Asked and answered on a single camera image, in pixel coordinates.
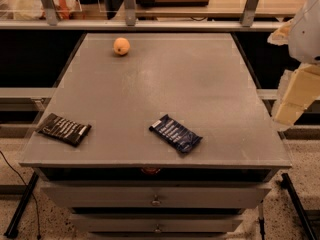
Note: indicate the orange fruit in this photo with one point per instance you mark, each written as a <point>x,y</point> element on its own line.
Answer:
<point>121,46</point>

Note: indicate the drawer knob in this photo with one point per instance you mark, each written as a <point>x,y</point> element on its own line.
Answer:
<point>157,229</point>
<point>155,201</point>

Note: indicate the grey drawer cabinet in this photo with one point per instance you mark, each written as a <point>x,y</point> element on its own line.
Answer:
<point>109,180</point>

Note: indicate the black right floor rail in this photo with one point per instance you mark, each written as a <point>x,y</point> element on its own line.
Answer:
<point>304,215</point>

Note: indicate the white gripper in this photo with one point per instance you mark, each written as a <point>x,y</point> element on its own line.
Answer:
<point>306,34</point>

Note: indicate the upper drawer knob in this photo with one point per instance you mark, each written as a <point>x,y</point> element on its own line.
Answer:
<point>155,201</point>

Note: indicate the black rxbar chocolate wrapper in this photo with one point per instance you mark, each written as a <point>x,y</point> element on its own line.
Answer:
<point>62,129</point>

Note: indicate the lower drawer knob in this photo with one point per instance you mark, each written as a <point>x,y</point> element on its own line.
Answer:
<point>157,229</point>

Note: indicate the black left floor rail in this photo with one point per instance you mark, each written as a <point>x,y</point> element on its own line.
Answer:
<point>25,191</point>

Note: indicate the orange white plastic bag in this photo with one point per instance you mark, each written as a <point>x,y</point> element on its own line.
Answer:
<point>33,9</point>

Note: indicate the black floor rail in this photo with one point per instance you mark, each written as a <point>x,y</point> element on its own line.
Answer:
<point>304,215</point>
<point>25,191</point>

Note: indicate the metal shelf frame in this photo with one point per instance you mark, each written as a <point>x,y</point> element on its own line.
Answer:
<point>127,15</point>

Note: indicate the blue rxbar wrapper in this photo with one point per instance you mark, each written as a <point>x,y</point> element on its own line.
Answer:
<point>175,134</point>

